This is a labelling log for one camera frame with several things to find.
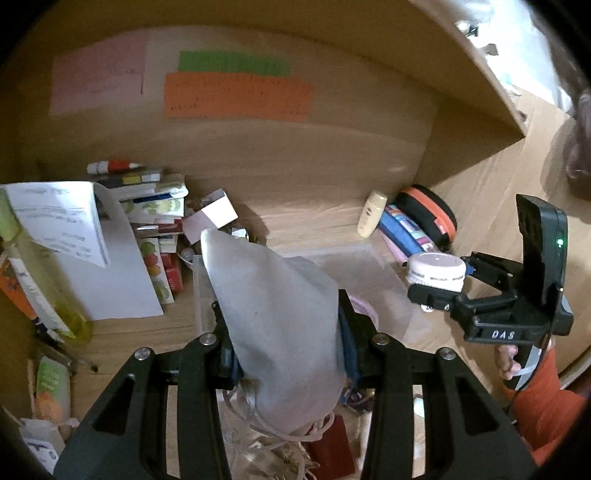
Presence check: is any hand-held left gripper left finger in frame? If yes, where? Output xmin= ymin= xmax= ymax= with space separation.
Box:
xmin=53 ymin=300 xmax=243 ymax=480

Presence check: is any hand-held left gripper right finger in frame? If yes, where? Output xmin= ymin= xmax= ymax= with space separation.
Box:
xmin=338 ymin=289 xmax=539 ymax=480

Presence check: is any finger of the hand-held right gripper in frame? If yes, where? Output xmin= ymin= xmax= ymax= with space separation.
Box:
xmin=407 ymin=284 xmax=459 ymax=315
xmin=462 ymin=251 xmax=526 ymax=290

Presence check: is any white round jar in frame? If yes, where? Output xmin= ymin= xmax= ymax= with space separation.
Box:
xmin=406 ymin=251 xmax=467 ymax=292

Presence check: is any clear plastic container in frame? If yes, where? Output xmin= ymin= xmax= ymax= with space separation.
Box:
xmin=194 ymin=242 xmax=432 ymax=352

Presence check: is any grey cloth pouch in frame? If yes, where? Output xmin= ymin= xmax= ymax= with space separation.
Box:
xmin=199 ymin=228 xmax=348 ymax=437

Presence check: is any red cloth pouch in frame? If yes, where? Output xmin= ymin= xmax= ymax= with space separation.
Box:
xmin=307 ymin=414 xmax=356 ymax=478

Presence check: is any person's right forearm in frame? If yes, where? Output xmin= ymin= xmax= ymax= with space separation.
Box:
xmin=501 ymin=351 xmax=587 ymax=467

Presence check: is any wooden desktop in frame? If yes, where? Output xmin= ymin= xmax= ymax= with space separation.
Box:
xmin=0 ymin=180 xmax=578 ymax=480

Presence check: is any person's right hand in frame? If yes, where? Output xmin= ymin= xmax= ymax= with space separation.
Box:
xmin=495 ymin=344 xmax=525 ymax=380

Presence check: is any pink flat pack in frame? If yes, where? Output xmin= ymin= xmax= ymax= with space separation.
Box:
xmin=382 ymin=234 xmax=409 ymax=265

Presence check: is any blue tube pack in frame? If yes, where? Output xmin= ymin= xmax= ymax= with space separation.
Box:
xmin=379 ymin=205 xmax=439 ymax=257

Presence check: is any black and orange case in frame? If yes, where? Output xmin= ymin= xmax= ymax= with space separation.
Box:
xmin=396 ymin=185 xmax=458 ymax=252

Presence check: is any cream small bottle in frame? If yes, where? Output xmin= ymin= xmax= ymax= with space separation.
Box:
xmin=357 ymin=190 xmax=389 ymax=238

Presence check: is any fruit printed box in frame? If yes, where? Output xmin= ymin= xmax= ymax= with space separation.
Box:
xmin=139 ymin=235 xmax=175 ymax=304

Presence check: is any dark blurred object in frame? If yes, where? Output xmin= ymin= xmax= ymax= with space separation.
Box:
xmin=564 ymin=88 xmax=591 ymax=200

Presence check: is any black pen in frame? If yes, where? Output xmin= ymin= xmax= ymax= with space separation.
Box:
xmin=34 ymin=323 xmax=98 ymax=372

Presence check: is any small white box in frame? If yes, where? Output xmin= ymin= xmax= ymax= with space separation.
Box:
xmin=182 ymin=189 xmax=238 ymax=244

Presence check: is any green and orange packet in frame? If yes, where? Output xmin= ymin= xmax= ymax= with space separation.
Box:
xmin=34 ymin=355 xmax=72 ymax=421

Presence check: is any yellow-green spray bottle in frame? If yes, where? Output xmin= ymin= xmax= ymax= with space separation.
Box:
xmin=0 ymin=189 xmax=93 ymax=344

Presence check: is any white carton box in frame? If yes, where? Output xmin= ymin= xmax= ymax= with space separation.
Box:
xmin=18 ymin=418 xmax=79 ymax=474

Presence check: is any stack of small boxes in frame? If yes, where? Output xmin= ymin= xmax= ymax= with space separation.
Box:
xmin=99 ymin=168 xmax=190 ymax=236

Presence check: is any wooden shelf board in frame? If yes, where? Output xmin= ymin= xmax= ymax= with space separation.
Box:
xmin=406 ymin=0 xmax=529 ymax=139

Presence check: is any orange book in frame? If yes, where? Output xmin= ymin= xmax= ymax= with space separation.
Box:
xmin=0 ymin=256 xmax=38 ymax=324

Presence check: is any handwritten folded paper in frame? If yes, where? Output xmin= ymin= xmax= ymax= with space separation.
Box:
xmin=0 ymin=181 xmax=110 ymax=267

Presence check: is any red and white marker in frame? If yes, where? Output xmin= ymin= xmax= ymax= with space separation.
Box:
xmin=87 ymin=159 xmax=145 ymax=175

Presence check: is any orange paper note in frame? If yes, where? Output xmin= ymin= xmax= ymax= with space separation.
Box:
xmin=164 ymin=73 xmax=315 ymax=123

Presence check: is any green paper note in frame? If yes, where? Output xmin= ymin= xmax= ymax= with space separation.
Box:
xmin=178 ymin=50 xmax=291 ymax=77

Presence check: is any pink paper note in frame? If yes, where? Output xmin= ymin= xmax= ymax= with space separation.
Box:
xmin=50 ymin=34 xmax=147 ymax=115

